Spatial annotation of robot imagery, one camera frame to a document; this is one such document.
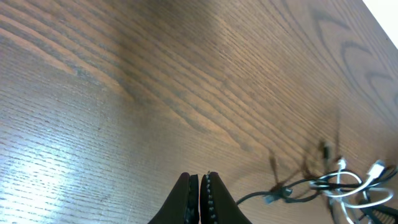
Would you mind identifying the black usb cable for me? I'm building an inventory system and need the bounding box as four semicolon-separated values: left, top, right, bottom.
236;141;398;224

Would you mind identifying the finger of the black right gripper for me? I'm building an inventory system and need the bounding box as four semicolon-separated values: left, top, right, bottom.
359;205;397;224

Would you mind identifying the white usb cable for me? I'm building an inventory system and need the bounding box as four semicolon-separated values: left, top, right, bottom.
309;157;395;224

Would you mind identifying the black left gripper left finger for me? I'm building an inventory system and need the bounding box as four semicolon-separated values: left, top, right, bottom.
149;172;199;224

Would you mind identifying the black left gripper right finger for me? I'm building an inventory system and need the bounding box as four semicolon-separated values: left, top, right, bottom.
200;172;251;224

